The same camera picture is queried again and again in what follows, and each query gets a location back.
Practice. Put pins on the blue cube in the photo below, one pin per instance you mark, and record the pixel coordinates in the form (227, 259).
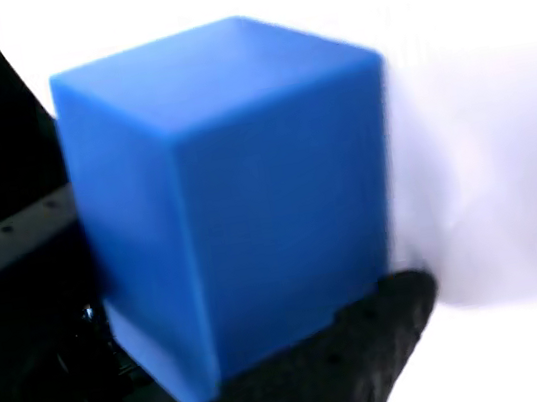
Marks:
(246, 189)

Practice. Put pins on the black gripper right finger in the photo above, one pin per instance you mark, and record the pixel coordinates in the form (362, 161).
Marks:
(326, 384)

